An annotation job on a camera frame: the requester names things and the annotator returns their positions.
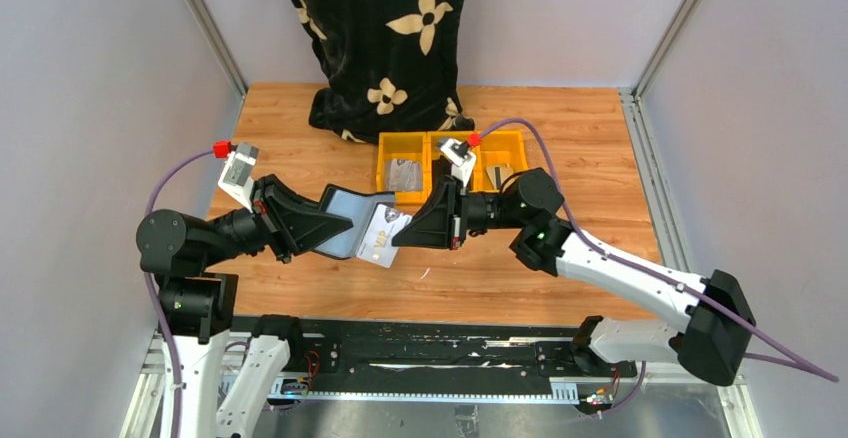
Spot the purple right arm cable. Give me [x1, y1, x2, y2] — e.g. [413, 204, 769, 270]
[476, 117, 839, 416]

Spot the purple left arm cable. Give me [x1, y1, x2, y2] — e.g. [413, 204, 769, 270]
[143, 150, 220, 438]

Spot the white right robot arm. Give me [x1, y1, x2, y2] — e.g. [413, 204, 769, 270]
[392, 168, 756, 386]

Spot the yellow plastic bin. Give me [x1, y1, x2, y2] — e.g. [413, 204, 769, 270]
[375, 130, 529, 206]

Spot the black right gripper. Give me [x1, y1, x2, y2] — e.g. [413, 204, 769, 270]
[392, 174, 529, 251]

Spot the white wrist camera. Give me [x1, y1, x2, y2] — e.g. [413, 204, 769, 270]
[212, 141, 259, 210]
[436, 137, 477, 191]

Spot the aluminium frame rail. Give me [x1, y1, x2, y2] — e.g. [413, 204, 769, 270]
[185, 0, 248, 99]

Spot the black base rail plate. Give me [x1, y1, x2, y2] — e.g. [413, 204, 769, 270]
[225, 315, 710, 400]

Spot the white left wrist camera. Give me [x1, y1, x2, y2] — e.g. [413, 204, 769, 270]
[212, 141, 259, 210]

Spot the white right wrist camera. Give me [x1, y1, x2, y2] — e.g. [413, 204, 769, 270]
[436, 137, 477, 191]

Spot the black floral blanket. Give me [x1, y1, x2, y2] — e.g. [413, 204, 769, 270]
[290, 0, 475, 144]

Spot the white VIP credit card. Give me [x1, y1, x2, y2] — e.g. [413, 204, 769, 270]
[355, 204, 412, 268]

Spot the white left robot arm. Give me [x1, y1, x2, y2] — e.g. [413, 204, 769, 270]
[136, 175, 354, 437]

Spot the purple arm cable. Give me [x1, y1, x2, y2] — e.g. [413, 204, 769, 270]
[143, 150, 220, 438]
[476, 117, 839, 416]

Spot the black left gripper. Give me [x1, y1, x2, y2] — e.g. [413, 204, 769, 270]
[203, 171, 354, 266]

